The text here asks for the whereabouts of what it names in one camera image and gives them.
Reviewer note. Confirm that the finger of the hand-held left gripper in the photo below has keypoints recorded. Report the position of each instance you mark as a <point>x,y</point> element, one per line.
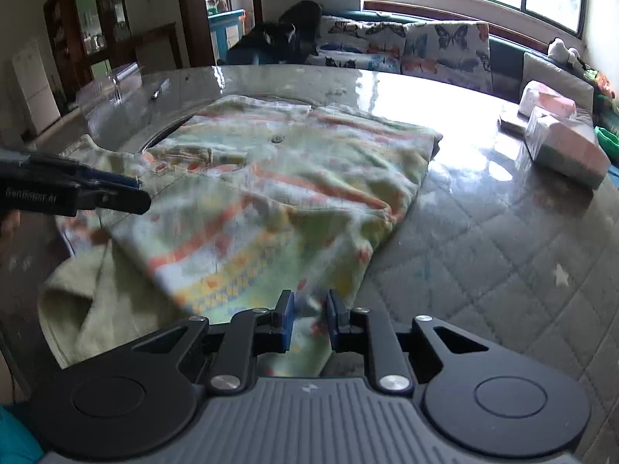
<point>125,202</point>
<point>116,181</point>

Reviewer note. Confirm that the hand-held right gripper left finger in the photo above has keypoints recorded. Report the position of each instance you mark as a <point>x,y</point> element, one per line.
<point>286,324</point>

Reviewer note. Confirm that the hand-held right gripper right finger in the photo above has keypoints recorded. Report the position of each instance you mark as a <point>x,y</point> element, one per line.
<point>332,321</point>

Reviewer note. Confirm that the floral patterned jacket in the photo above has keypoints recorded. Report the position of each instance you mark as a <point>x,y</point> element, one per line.
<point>271,193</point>

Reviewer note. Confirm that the person's left hand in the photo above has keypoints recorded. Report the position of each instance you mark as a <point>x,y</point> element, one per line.
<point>7,232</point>

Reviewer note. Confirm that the clear plastic food container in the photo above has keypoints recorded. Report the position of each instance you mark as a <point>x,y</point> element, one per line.
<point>109,94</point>

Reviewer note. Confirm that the black pen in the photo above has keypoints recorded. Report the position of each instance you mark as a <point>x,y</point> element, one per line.
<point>156,93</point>

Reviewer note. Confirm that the white refrigerator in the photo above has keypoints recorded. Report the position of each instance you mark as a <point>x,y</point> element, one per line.
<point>36,89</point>

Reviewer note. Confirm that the tall wooden glass cabinet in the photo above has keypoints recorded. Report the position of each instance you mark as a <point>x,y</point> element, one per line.
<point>87,14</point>

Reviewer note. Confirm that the blue white cabinet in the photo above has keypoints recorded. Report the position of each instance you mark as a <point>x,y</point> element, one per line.
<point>225,34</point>

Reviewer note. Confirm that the black bag on sofa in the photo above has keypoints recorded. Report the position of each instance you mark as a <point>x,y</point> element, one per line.
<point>275,34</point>

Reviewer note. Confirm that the teal cloth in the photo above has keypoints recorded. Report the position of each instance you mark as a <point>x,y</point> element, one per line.
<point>17,437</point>

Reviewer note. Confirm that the flat grey device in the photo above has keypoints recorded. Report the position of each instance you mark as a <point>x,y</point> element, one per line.
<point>512,123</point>

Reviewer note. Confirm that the long butterfly print cushion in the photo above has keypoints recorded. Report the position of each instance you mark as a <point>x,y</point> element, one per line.
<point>360,43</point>

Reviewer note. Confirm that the large pink tissue pack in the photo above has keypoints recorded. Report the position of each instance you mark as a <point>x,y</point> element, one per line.
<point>566,150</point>

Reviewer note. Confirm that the square butterfly print cushion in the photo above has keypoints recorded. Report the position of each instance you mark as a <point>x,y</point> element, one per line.
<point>449,55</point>

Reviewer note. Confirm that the small pink tissue pack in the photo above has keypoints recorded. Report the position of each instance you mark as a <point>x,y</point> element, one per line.
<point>546,99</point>

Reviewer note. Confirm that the blue sofa bench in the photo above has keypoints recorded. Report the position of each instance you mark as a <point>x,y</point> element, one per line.
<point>505,60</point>

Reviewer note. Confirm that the grey pillow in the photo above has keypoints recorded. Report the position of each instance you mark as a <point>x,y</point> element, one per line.
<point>556,80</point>

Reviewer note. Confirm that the green plastic bowl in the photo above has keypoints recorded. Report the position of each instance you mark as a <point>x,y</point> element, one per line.
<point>608,141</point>

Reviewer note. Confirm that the white black plush toy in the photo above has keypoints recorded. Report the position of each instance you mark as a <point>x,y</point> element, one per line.
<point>563,52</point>

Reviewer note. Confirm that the green orange plush toy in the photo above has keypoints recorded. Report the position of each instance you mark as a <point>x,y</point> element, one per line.
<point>602,82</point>

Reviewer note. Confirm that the dark wooden door frame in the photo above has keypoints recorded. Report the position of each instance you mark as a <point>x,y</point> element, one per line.
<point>191,9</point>

